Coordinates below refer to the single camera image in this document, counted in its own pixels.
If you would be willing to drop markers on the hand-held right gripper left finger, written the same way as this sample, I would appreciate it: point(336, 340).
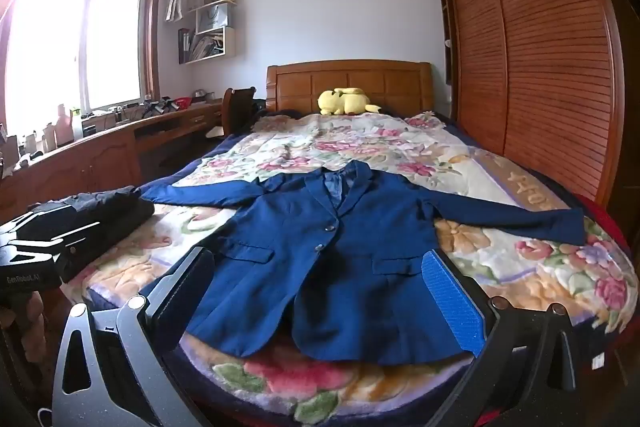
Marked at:
point(195, 277)

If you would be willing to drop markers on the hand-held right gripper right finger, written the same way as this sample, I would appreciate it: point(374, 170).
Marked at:
point(450, 297)

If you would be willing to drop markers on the blue suit jacket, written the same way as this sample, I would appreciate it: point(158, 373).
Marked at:
point(325, 282)

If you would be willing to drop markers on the floral fleece blanket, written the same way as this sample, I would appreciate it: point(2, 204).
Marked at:
point(350, 147)

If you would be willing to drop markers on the red bed sheet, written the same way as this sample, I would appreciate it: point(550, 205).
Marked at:
point(607, 227)

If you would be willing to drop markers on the yellow plush toy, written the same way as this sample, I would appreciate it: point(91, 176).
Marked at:
point(345, 103)

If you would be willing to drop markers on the pink bottle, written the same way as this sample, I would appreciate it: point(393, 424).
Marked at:
point(63, 124)

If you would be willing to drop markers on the long wooden desk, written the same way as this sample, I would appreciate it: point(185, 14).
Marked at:
point(100, 157)

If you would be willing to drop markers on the white paper bag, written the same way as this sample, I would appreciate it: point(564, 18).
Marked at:
point(215, 18)

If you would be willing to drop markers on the metal pot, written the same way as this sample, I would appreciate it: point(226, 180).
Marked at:
point(201, 94)

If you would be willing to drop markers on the white wall shelf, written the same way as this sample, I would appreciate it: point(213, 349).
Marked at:
point(227, 42)

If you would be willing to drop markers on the red basket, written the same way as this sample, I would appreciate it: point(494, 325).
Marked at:
point(182, 102)

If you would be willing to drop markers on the person's left hand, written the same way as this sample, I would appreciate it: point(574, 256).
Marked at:
point(32, 319)

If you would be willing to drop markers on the black folded garment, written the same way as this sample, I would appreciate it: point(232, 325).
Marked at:
point(120, 217)

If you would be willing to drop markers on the wooden bed headboard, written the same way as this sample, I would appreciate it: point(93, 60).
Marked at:
point(300, 87)

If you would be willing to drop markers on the wooden louvred wardrobe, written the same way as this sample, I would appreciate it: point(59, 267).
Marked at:
point(540, 57)

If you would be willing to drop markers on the wooden chair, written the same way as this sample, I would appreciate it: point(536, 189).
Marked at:
point(240, 107)

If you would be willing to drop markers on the wooden framed window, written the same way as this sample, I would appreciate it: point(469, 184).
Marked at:
point(75, 37)

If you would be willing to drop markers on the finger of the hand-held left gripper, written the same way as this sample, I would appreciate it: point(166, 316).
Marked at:
point(35, 217)
point(75, 234)

